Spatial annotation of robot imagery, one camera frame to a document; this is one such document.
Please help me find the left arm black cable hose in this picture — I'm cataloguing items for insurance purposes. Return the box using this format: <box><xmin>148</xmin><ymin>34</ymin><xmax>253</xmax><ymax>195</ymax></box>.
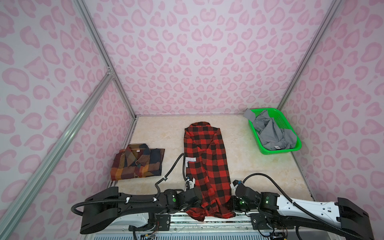
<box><xmin>70</xmin><ymin>152</ymin><xmax>188</xmax><ymax>217</ymax></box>

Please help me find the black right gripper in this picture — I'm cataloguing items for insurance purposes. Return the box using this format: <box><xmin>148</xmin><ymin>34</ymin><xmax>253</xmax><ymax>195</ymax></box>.
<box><xmin>222</xmin><ymin>197</ymin><xmax>258</xmax><ymax>216</ymax></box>

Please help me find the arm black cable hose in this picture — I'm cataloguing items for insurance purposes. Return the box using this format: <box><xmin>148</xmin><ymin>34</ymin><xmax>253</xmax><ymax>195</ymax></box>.
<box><xmin>70</xmin><ymin>152</ymin><xmax>188</xmax><ymax>217</ymax></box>
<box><xmin>241</xmin><ymin>172</ymin><xmax>361</xmax><ymax>240</ymax></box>

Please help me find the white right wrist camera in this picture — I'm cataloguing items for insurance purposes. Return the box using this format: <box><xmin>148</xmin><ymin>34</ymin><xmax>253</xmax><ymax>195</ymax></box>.
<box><xmin>231</xmin><ymin>180</ymin><xmax>243</xmax><ymax>191</ymax></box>

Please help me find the grey shirt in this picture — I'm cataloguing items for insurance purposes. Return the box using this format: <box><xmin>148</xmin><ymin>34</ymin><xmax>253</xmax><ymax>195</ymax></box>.
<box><xmin>243</xmin><ymin>109</ymin><xmax>297</xmax><ymax>151</ymax></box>

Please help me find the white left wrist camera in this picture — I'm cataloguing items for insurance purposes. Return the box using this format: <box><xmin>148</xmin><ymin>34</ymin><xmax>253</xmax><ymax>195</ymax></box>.
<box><xmin>185</xmin><ymin>177</ymin><xmax>196</xmax><ymax>190</ymax></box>

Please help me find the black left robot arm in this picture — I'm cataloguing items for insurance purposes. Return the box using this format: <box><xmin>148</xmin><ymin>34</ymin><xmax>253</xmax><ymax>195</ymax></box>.
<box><xmin>71</xmin><ymin>187</ymin><xmax>203</xmax><ymax>235</ymax></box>

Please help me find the aluminium frame diagonal bar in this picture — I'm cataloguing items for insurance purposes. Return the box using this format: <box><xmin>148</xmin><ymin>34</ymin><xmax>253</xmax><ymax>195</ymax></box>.
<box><xmin>0</xmin><ymin>71</ymin><xmax>115</xmax><ymax>240</ymax></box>

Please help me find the red black plaid shirt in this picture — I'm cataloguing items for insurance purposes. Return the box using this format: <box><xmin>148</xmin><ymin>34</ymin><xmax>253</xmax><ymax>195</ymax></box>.
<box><xmin>184</xmin><ymin>122</ymin><xmax>236</xmax><ymax>222</ymax></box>

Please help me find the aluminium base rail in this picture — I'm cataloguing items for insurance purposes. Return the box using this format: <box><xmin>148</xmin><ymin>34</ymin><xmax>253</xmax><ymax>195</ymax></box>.
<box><xmin>79</xmin><ymin>191</ymin><xmax>346</xmax><ymax>240</ymax></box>

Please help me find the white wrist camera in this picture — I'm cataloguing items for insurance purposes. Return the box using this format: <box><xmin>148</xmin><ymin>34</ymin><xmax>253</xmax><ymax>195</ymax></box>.
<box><xmin>185</xmin><ymin>177</ymin><xmax>196</xmax><ymax>190</ymax></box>
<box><xmin>231</xmin><ymin>180</ymin><xmax>243</xmax><ymax>191</ymax></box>

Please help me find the green plastic basket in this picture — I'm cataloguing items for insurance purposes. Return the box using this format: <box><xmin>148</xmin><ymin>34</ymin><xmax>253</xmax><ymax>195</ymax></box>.
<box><xmin>244</xmin><ymin>108</ymin><xmax>302</xmax><ymax>155</ymax></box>

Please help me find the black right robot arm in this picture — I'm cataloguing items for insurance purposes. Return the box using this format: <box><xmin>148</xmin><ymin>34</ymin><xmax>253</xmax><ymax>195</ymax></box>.
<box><xmin>231</xmin><ymin>181</ymin><xmax>374</xmax><ymax>240</ymax></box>

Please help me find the right corner aluminium post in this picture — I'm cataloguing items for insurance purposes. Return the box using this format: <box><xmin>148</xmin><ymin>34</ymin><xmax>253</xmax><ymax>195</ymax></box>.
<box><xmin>277</xmin><ymin>0</ymin><xmax>345</xmax><ymax>111</ymax></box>

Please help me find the folded brown plaid shirt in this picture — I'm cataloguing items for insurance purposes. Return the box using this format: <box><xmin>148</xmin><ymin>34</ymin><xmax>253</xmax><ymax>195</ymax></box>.
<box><xmin>110</xmin><ymin>144</ymin><xmax>165</xmax><ymax>181</ymax></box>

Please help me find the corner aluminium post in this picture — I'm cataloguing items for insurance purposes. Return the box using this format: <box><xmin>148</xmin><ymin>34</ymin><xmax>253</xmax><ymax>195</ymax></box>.
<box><xmin>277</xmin><ymin>0</ymin><xmax>345</xmax><ymax>111</ymax></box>
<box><xmin>73</xmin><ymin>0</ymin><xmax>137</xmax><ymax>120</ymax></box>

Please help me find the left corner aluminium post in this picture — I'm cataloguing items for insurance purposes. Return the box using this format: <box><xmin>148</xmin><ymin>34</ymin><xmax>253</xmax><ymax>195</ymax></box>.
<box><xmin>73</xmin><ymin>0</ymin><xmax>137</xmax><ymax>120</ymax></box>

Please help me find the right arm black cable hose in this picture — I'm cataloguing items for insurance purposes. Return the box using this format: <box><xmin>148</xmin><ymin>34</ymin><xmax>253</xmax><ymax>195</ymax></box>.
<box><xmin>241</xmin><ymin>172</ymin><xmax>361</xmax><ymax>240</ymax></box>

